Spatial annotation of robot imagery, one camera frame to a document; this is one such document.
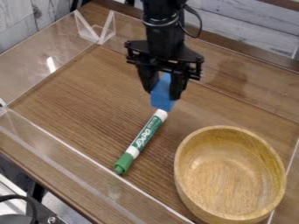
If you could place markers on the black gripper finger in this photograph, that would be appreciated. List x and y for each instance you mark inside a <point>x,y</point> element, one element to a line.
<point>180,80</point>
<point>149,75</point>

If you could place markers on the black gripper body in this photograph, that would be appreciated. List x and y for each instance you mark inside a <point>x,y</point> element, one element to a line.
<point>184,60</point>

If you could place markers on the blue foam block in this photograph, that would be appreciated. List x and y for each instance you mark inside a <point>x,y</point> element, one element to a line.
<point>161,100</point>

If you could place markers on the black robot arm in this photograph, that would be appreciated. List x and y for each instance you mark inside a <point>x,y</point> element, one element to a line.
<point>164,20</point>

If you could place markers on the brown wooden bowl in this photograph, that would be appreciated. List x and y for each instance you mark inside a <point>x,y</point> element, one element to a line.
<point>230,175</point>

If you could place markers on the green dry erase marker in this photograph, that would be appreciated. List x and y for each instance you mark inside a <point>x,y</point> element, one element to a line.
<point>138,145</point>

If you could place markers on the clear acrylic tray wall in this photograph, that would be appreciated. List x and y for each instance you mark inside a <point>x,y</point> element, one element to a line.
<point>75,107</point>

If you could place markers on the black metal table bracket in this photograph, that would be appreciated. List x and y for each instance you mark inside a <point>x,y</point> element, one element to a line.
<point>46,215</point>

